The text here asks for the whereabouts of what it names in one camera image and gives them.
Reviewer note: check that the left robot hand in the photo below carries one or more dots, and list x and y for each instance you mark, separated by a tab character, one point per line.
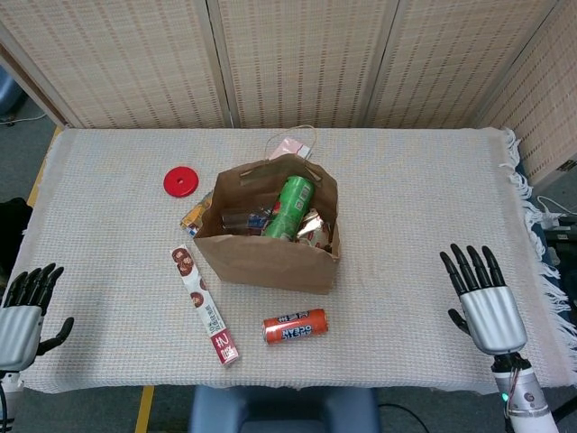
18	334

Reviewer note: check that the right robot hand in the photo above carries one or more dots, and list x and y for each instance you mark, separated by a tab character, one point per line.
493	320

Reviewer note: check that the gold red snack bag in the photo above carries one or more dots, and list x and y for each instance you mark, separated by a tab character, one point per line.
311	227

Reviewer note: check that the green chips can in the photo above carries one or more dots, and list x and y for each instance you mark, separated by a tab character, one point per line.
288	207

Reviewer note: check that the transparent plastic bottle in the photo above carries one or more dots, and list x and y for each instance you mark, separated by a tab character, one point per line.
234	221

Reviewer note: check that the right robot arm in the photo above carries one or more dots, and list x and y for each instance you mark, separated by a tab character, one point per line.
525	397

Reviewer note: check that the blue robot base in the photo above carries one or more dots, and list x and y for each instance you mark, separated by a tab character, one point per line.
284	410

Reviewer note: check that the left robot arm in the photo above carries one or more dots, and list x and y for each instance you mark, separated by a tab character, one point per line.
9	381

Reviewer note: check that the black plastic bin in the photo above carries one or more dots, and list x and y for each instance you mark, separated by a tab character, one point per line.
563	243

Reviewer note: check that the long baking paper box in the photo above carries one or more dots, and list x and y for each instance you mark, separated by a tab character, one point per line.
203	306

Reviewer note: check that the orange soda can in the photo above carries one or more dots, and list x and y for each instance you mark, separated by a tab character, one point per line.
295	327

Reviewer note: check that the yellow snack packet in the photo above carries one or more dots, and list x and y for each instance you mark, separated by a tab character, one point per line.
195	218

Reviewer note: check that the brown paper bag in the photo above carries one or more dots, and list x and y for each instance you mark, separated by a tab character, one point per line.
261	270

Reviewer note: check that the black fabric chair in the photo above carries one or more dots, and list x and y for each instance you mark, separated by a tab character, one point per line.
13	234

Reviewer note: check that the white power strip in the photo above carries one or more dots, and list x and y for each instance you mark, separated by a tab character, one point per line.
559	221

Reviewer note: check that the yellow floor tape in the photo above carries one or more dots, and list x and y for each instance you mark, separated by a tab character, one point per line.
36	189
144	410

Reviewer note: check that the white woven tablecloth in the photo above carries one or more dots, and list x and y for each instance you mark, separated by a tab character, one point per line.
428	180

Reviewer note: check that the red plastic disc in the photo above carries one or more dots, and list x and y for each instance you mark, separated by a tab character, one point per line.
173	182

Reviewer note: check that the blue grey plastic object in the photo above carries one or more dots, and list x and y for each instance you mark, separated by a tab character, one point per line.
9	94

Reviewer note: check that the pink wet wipes pack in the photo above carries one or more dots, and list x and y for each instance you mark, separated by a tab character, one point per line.
293	148

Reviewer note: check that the beige folding screen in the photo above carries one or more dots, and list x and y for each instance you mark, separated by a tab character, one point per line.
315	67

